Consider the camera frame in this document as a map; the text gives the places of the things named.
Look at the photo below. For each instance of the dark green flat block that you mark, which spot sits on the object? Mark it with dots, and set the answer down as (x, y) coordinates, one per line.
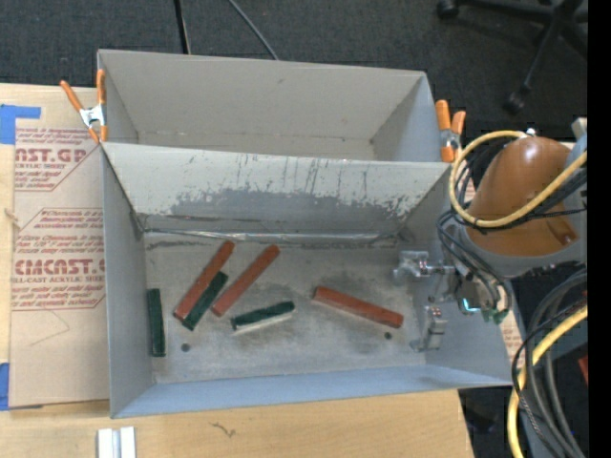
(262, 314)
(156, 322)
(206, 302)

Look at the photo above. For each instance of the red-brown flat block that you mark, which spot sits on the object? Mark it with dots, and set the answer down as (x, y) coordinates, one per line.
(246, 279)
(204, 280)
(358, 306)

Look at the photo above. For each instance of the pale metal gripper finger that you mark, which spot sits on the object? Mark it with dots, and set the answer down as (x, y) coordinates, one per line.
(433, 329)
(411, 266)

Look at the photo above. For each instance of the brown cardboard board red print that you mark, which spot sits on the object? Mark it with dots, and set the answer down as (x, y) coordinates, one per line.
(57, 256)

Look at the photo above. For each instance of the grey metal bin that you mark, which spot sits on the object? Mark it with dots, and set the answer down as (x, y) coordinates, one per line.
(286, 351)

